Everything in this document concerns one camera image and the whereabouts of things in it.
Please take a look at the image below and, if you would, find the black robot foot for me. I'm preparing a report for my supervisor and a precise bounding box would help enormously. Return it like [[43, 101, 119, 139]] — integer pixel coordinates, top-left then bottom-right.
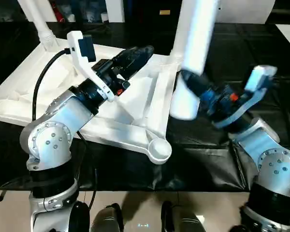
[[161, 202, 206, 232], [89, 203, 124, 232]]

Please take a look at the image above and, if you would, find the black box with yellow label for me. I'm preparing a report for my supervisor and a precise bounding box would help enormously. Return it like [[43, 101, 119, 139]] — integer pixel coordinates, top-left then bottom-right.
[[125, 0, 183, 26]]

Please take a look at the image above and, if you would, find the black left robot foot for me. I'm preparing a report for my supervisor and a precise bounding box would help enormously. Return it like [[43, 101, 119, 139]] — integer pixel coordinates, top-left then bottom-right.
[[89, 203, 124, 232]]

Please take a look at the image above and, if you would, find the white plastic table leg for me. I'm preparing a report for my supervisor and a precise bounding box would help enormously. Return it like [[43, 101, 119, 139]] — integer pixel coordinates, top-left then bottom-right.
[[169, 0, 221, 121], [17, 0, 58, 50], [168, 0, 187, 66]]

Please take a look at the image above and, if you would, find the white plastic table top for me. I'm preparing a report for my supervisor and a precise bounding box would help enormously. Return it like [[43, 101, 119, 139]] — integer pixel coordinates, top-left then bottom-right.
[[0, 39, 185, 166]]

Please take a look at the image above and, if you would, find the white cabinet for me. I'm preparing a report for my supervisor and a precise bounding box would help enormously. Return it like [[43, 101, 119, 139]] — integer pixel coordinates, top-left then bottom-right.
[[0, 0, 126, 25]]

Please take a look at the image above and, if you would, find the black right robot foot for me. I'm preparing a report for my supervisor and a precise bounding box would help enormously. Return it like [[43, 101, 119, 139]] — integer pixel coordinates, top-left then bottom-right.
[[161, 202, 206, 232]]

